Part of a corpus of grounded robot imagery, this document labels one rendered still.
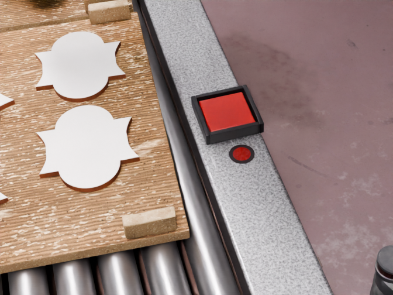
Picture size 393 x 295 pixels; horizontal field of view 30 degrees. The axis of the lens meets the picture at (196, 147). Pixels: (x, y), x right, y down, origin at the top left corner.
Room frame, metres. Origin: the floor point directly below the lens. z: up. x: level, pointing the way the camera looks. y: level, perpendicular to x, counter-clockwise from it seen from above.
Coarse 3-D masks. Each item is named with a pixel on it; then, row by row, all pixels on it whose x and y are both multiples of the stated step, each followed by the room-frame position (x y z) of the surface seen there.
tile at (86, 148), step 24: (72, 120) 0.66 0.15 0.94; (96, 120) 0.66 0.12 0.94; (120, 120) 0.65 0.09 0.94; (48, 144) 0.62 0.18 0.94; (72, 144) 0.62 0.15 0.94; (96, 144) 0.61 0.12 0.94; (120, 144) 0.61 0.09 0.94; (48, 168) 0.58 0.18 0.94; (72, 168) 0.58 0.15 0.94; (96, 168) 0.58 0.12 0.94; (120, 168) 0.58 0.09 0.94
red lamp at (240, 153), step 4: (240, 148) 0.62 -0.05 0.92; (244, 148) 0.62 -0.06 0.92; (236, 152) 0.61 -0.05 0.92; (240, 152) 0.61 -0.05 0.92; (244, 152) 0.61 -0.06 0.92; (248, 152) 0.61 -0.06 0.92; (236, 156) 0.61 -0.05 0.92; (240, 156) 0.60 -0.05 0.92; (244, 156) 0.60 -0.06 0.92; (248, 156) 0.60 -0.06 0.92
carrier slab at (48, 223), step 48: (0, 48) 0.82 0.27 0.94; (48, 48) 0.81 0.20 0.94; (144, 48) 0.80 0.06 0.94; (48, 96) 0.72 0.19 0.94; (144, 96) 0.70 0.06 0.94; (0, 144) 0.63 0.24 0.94; (144, 144) 0.62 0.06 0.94; (0, 192) 0.56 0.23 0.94; (48, 192) 0.55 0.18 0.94; (96, 192) 0.55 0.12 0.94; (144, 192) 0.54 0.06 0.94; (0, 240) 0.49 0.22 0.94; (48, 240) 0.48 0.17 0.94; (96, 240) 0.48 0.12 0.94; (144, 240) 0.48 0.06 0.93
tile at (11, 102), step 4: (0, 96) 0.71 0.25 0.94; (4, 96) 0.71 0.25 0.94; (0, 100) 0.70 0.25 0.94; (4, 100) 0.70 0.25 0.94; (8, 100) 0.70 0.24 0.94; (12, 100) 0.70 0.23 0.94; (0, 104) 0.70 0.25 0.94; (4, 104) 0.70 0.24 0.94; (8, 104) 0.70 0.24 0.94; (12, 104) 0.70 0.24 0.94; (0, 108) 0.69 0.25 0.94; (4, 108) 0.70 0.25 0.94; (0, 116) 0.68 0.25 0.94; (0, 120) 0.67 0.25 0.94
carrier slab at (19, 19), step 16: (0, 0) 0.94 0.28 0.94; (16, 0) 0.93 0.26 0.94; (32, 0) 0.93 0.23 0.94; (48, 0) 0.93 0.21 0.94; (64, 0) 0.93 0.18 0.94; (80, 0) 0.92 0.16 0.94; (128, 0) 0.92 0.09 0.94; (0, 16) 0.90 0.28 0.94; (16, 16) 0.89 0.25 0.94; (32, 16) 0.89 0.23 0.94; (48, 16) 0.89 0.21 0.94; (64, 16) 0.89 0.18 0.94; (80, 16) 0.88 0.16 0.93; (0, 32) 0.87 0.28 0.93
